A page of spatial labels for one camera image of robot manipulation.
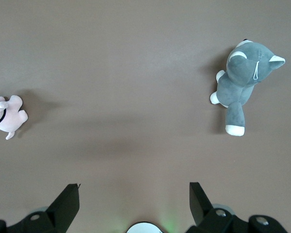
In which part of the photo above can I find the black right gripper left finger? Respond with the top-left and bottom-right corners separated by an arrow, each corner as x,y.
0,183 -> 82,233

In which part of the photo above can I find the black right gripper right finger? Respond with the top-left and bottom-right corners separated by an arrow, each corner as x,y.
186,182 -> 290,233

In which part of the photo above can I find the pale pink plush animal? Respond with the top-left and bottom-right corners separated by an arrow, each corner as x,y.
0,91 -> 29,141

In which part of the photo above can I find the grey white husky plush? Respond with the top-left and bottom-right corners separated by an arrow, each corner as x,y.
210,38 -> 286,136

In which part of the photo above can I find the brown table cover sheet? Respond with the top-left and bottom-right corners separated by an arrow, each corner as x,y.
0,0 -> 291,233

